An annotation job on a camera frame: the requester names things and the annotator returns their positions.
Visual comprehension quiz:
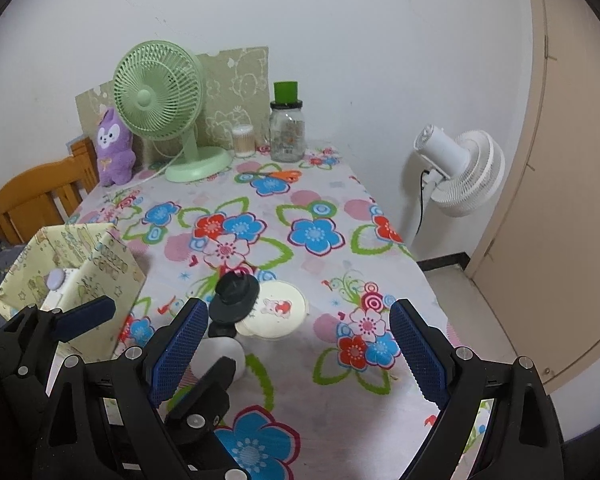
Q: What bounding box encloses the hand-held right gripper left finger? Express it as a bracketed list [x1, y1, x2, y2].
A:
[32, 297, 216, 480]

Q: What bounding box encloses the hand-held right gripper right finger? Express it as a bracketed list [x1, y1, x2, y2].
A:
[389, 298, 566, 480]

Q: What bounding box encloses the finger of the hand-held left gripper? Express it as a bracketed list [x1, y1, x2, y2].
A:
[0, 296, 117, 396]
[164, 356, 253, 480]

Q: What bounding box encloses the white round plug device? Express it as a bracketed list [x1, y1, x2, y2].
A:
[190, 336, 246, 381]

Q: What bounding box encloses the yellow printed storage box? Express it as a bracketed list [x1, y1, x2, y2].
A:
[0, 222, 147, 363]

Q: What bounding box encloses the black round mount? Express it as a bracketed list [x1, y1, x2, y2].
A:
[207, 274, 260, 338]

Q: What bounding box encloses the wooden chair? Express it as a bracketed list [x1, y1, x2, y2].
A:
[0, 136, 101, 246]

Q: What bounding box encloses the purple plush toy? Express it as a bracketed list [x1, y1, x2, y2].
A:
[95, 107, 137, 187]

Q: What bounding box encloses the white standing fan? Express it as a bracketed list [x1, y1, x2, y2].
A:
[414, 124, 506, 218]

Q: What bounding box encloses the cotton swab container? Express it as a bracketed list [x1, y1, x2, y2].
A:
[231, 124, 255, 157]

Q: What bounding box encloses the green desk fan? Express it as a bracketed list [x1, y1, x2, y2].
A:
[113, 39, 233, 183]

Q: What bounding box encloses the beige door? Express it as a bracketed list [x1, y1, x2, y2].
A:
[467, 0, 600, 396]

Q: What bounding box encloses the glass jar with green lid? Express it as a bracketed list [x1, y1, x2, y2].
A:
[269, 81, 307, 163]

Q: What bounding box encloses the beige printed board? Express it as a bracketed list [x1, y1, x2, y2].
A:
[75, 46, 270, 161]

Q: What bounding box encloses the black fan cable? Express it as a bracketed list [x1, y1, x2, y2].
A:
[415, 167, 433, 236]

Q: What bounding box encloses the white fan cable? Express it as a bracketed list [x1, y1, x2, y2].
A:
[130, 157, 186, 183]

